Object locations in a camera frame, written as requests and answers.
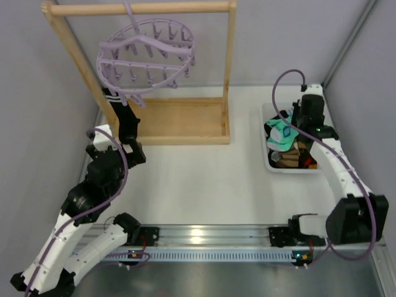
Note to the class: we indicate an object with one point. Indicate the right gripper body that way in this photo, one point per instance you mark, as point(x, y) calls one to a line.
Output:
point(297, 118)

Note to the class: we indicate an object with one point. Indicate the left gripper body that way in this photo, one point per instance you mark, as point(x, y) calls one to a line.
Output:
point(127, 136)

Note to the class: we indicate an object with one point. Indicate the black sock grey blue marks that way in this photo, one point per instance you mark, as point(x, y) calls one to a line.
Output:
point(286, 114)

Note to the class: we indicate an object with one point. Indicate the teal patterned sock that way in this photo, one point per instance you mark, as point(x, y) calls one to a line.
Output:
point(278, 124)
point(280, 141)

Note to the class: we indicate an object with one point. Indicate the thin black sock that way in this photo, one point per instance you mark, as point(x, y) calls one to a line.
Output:
point(128, 122)

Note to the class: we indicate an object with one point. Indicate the brown cream striped sock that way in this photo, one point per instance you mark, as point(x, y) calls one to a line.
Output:
point(296, 157)

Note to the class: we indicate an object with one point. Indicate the purple round clip hanger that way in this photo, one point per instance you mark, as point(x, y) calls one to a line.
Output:
point(144, 56)

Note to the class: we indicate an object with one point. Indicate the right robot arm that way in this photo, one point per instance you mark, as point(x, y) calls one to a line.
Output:
point(359, 215)

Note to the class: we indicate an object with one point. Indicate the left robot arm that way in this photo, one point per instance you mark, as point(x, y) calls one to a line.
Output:
point(58, 269)

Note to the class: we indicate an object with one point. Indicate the black sock white stripes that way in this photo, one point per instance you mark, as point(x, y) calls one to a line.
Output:
point(274, 157)

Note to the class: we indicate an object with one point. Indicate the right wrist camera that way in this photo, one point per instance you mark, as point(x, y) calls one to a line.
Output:
point(313, 89)

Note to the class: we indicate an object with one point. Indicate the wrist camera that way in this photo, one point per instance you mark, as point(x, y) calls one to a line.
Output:
point(102, 137)
point(313, 89)

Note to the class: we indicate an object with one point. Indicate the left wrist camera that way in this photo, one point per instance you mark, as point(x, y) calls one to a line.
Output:
point(102, 137)

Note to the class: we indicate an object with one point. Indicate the wooden hanger rack frame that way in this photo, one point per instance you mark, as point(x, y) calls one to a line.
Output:
point(166, 121)

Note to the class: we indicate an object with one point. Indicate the aluminium mounting rail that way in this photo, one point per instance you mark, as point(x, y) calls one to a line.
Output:
point(193, 243)

